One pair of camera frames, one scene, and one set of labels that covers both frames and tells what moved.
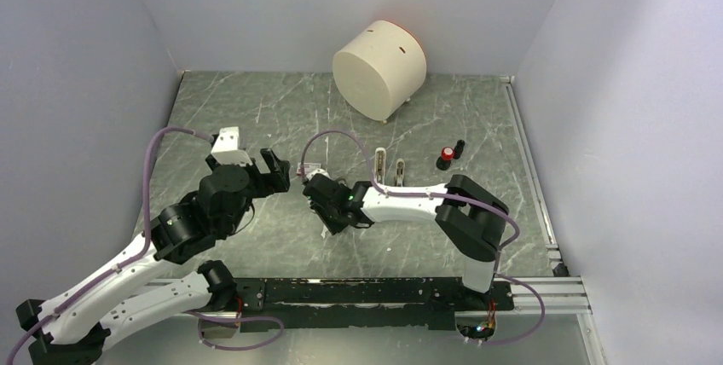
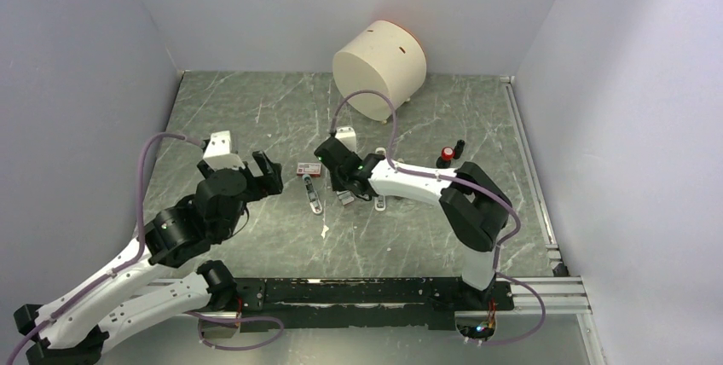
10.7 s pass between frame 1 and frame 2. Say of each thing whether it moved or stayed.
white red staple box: stayed
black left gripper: stayed
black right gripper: moved
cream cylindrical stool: stayed
